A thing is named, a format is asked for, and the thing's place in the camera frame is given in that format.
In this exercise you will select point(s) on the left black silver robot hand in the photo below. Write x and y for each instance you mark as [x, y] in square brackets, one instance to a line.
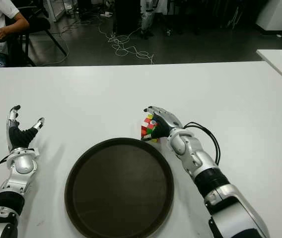
[18, 138]

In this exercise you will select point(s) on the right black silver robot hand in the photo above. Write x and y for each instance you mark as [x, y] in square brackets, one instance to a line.
[167, 122]

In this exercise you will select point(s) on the multicoloured Rubik's cube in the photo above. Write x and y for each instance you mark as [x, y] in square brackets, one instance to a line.
[146, 129]

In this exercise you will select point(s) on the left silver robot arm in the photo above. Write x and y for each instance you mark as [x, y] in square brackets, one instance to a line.
[21, 163]

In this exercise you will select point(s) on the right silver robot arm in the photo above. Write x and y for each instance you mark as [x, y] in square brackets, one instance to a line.
[203, 161]

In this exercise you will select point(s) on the dark brown round plate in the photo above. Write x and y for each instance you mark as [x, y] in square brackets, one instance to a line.
[118, 191]

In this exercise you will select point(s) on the silver humanoid robot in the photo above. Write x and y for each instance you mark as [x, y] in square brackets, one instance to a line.
[147, 17]

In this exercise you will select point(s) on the black chair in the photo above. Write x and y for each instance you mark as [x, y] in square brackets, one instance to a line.
[39, 24]

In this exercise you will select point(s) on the white power strip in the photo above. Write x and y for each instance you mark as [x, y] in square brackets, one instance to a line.
[106, 15]

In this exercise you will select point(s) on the grey folded metal stand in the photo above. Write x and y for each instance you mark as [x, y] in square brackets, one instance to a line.
[234, 18]

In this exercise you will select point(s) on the white glass-front cabinet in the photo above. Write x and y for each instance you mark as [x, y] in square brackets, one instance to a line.
[55, 10]

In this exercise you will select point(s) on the white cabinet with black base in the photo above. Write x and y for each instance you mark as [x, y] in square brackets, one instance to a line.
[277, 12]

